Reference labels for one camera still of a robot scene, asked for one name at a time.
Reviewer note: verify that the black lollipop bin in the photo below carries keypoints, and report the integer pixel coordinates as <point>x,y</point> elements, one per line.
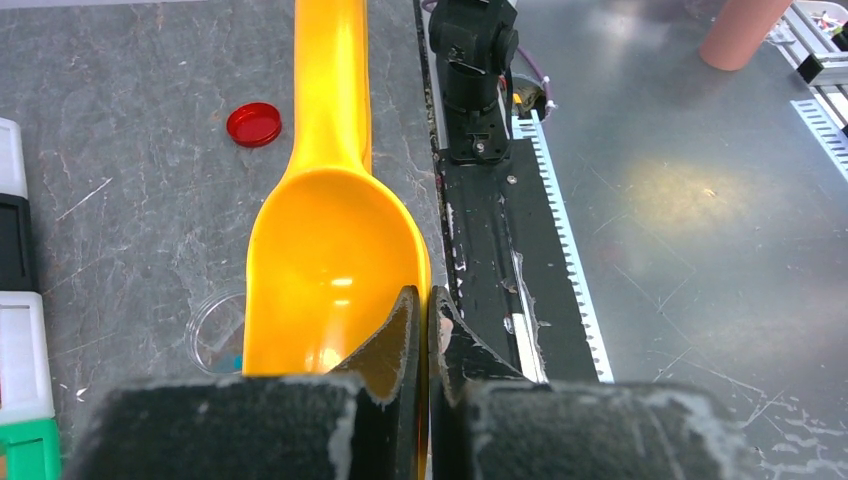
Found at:
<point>18,257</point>

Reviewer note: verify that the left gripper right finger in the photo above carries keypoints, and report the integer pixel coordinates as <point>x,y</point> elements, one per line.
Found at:
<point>489,422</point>

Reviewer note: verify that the clear plastic jar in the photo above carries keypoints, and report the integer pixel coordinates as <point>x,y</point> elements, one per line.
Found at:
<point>214,335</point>

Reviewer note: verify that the pink cylindrical post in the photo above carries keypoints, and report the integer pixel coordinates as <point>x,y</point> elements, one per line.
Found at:
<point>739,30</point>

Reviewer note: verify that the green candy bin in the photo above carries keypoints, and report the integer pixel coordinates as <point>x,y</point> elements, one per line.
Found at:
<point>30,450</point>

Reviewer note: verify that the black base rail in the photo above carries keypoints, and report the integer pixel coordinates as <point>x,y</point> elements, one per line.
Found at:
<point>513,266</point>

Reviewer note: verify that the red jar lid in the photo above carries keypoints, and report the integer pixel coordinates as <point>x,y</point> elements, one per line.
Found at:
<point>254,125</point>

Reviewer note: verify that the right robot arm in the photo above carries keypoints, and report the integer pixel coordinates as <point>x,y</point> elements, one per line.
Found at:
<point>474,43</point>

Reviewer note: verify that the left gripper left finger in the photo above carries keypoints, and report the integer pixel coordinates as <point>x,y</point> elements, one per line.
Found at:
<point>361,420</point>

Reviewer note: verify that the white candy bin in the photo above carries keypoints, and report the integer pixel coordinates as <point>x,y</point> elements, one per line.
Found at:
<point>13,177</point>

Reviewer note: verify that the white lollipop bin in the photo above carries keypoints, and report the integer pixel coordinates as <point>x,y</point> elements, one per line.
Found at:
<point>26,391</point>

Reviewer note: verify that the yellow plastic scoop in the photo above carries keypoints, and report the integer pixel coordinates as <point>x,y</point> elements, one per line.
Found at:
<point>337,271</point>

